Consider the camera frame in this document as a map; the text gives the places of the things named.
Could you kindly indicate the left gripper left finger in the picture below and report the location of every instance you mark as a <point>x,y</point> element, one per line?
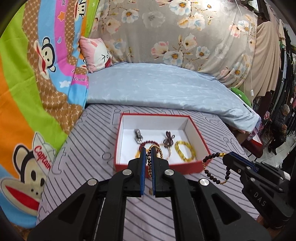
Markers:
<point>96,210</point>

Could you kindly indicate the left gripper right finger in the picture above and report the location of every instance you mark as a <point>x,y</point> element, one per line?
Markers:
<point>201,211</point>

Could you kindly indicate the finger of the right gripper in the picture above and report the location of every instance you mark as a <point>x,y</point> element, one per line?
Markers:
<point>238,164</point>

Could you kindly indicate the silver metal watch band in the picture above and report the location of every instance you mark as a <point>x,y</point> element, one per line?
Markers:
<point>138,136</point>

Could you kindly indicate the seated person in background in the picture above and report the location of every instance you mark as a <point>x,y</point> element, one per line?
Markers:
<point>279,129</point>

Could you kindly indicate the green object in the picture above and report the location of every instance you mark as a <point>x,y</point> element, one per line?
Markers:
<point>242,96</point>

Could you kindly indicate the red cardboard box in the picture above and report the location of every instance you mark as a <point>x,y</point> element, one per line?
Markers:
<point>179,138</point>

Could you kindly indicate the beige curtain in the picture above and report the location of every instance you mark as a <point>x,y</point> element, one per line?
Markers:
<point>266,63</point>

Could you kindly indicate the grey floral duvet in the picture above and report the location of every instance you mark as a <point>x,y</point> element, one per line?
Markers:
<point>213,37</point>

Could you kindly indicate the light blue quilt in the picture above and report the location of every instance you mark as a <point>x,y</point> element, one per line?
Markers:
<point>168,86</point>

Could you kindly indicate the colourful monkey cartoon blanket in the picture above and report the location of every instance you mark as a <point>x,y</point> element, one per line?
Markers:
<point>44,86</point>

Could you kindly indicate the pink cartoon cushion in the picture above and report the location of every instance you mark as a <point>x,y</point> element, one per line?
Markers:
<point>95,53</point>

